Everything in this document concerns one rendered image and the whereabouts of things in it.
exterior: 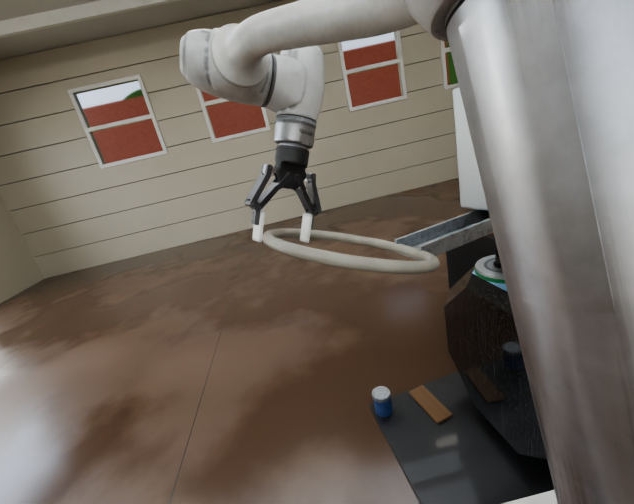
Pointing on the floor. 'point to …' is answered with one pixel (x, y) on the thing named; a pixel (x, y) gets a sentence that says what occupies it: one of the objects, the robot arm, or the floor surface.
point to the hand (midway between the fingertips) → (282, 236)
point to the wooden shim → (430, 404)
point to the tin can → (382, 401)
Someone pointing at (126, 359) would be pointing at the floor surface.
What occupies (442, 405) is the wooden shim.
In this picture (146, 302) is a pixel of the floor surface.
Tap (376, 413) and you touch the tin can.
